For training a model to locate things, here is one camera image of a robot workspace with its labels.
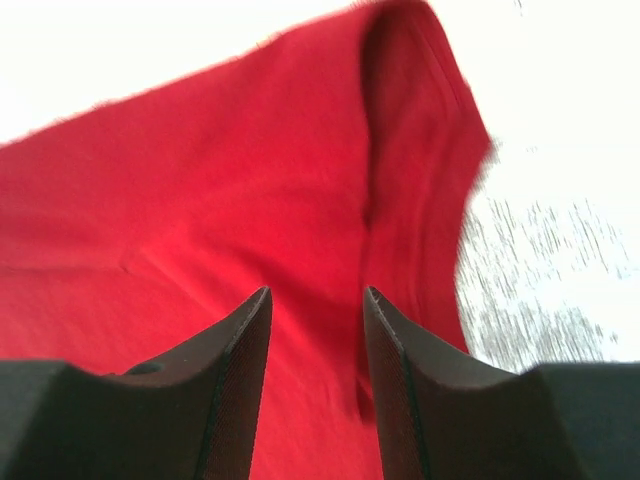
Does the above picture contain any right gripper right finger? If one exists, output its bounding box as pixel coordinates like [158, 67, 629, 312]
[363, 288, 639, 480]

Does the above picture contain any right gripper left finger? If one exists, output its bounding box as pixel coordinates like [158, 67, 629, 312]
[1, 287, 272, 479]

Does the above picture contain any dark red t shirt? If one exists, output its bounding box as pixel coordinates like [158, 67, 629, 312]
[1, 1, 490, 479]

